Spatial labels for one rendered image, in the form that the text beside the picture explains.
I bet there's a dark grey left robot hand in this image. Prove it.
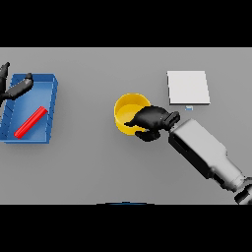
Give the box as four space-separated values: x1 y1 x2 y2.
0 61 34 106

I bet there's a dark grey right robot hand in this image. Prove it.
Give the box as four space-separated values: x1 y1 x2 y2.
123 105 181 143

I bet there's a yellow bowl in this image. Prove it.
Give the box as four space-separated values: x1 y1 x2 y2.
113 93 152 136

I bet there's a red beaker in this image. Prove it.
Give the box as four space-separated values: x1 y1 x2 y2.
14 105 49 140

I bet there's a pale square measuring scale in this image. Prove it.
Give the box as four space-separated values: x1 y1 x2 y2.
166 70 212 111

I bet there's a blue tray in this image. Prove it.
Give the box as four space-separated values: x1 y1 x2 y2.
0 73 59 145

